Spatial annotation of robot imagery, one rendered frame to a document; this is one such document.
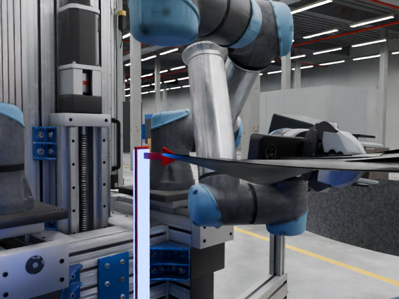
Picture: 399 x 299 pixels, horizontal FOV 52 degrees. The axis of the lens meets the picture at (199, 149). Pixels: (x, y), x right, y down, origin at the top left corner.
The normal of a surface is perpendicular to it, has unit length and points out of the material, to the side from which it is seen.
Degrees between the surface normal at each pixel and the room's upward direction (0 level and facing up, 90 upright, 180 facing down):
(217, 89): 66
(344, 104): 90
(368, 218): 90
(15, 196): 72
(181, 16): 92
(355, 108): 90
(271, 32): 111
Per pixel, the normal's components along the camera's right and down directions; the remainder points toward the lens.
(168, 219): -0.71, 0.04
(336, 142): -0.99, -0.11
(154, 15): -0.16, 0.11
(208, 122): -0.34, -0.29
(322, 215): -0.91, 0.02
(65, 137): 0.70, 0.04
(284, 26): 0.28, 0.19
